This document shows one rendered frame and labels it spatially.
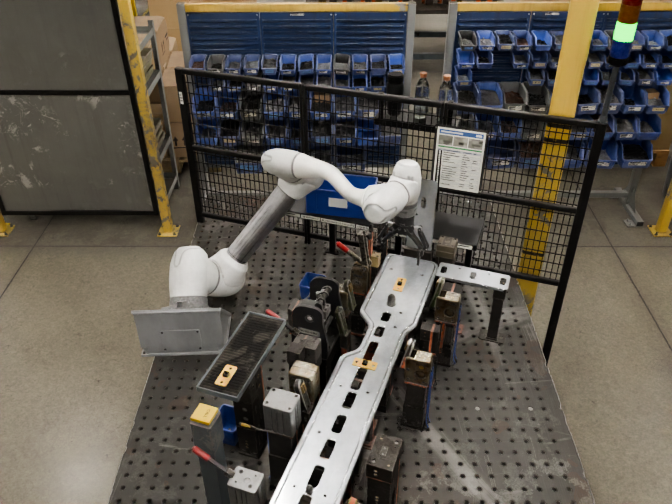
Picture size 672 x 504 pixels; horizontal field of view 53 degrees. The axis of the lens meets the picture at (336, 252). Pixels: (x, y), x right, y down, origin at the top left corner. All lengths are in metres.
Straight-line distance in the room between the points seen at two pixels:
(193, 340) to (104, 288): 1.78
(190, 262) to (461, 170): 1.22
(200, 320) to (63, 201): 2.48
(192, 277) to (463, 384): 1.17
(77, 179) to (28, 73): 0.76
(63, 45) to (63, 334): 1.71
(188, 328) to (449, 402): 1.07
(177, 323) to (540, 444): 1.45
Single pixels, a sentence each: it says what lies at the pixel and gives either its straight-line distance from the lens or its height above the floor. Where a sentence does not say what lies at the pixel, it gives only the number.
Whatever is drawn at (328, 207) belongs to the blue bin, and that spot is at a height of 1.07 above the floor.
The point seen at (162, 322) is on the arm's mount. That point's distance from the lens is 2.76.
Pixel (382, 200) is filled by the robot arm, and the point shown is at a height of 1.50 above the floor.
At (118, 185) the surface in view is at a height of 0.37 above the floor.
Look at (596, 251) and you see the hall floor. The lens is 4.89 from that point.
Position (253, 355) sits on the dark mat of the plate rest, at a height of 1.16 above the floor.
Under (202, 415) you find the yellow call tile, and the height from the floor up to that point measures 1.16.
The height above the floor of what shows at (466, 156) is 1.32.
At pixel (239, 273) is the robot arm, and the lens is 2.94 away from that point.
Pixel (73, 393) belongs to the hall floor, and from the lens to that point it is 3.86.
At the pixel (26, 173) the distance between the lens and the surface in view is 4.99.
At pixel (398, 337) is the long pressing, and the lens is 2.44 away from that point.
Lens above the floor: 2.65
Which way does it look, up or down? 36 degrees down
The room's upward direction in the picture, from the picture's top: straight up
